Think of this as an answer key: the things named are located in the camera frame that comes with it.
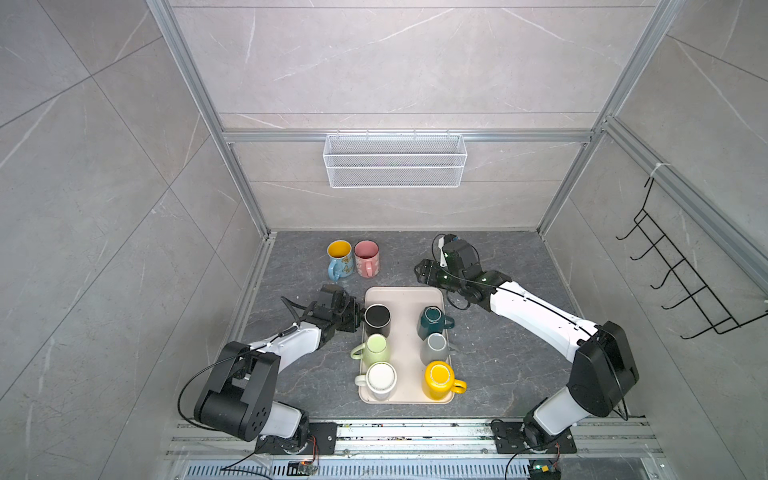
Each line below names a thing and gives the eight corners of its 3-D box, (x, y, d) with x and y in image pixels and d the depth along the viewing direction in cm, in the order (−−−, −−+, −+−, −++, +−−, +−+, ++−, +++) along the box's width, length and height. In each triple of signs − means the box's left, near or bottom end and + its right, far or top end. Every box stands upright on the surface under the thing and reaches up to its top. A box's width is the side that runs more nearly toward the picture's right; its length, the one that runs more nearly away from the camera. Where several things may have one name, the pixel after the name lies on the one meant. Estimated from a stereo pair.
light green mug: (353, 370, 86) (350, 358, 78) (355, 347, 90) (352, 334, 83) (389, 370, 86) (389, 358, 78) (389, 347, 90) (389, 334, 83)
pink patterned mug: (355, 287, 105) (352, 267, 96) (357, 259, 113) (355, 239, 104) (378, 287, 105) (377, 268, 96) (379, 259, 113) (378, 239, 104)
